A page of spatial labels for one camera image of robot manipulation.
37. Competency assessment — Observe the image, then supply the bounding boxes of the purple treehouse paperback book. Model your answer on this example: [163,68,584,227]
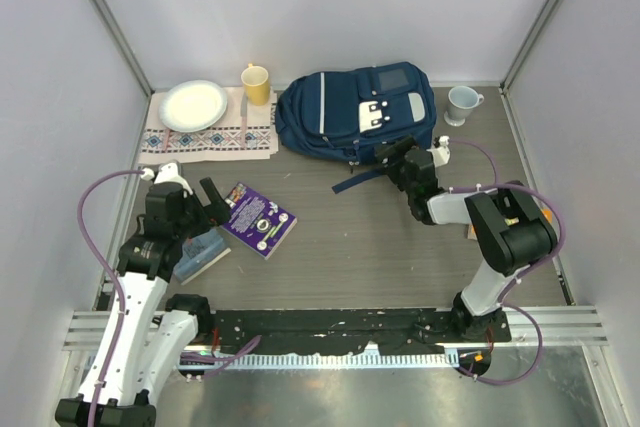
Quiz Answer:
[222,182,297,260]

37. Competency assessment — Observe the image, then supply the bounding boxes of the navy blue student backpack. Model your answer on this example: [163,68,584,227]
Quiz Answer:
[275,62,437,166]

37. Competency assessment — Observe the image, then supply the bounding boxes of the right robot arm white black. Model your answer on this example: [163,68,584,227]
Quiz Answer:
[374,136,559,342]

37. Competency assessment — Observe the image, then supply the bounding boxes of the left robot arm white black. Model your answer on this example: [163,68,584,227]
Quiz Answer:
[54,175,230,426]

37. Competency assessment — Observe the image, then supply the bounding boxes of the dark blue Nineteen Eighty-Four book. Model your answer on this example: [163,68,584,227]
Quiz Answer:
[173,228,231,285]

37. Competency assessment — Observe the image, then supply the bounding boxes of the patterned cloth placemat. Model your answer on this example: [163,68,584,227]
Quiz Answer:
[138,87,279,165]

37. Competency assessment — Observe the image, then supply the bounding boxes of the light blue footed cup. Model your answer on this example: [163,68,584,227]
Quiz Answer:
[444,86,485,127]

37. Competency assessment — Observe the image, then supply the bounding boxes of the white paper plate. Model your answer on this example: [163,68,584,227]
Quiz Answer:
[158,80,228,133]

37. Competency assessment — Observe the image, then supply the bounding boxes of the orange green treehouse book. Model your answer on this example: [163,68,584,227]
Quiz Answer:
[467,225,477,240]

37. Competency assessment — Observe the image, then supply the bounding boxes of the yellow mug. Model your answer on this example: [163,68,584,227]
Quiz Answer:
[241,64,271,106]

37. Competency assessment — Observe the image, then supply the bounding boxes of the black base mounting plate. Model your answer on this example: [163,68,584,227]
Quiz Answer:
[190,308,512,356]

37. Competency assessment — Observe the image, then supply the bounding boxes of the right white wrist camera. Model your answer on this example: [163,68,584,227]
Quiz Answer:
[428,135,451,168]

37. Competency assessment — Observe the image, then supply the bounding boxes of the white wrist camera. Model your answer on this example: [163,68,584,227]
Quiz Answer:
[140,161,193,195]
[428,135,451,168]

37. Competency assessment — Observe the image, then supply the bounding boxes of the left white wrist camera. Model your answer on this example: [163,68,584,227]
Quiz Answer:
[140,161,193,195]

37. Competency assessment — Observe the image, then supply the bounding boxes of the pink handled fork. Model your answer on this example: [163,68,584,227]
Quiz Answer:
[162,128,171,153]

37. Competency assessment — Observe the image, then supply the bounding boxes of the pink handled table knife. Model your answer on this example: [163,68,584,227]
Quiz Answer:
[240,92,248,149]

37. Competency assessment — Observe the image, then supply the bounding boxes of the white slotted cable duct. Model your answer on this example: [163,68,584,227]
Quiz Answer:
[172,349,459,370]

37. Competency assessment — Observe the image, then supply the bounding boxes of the aluminium frame rail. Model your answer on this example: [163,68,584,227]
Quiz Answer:
[63,305,609,351]

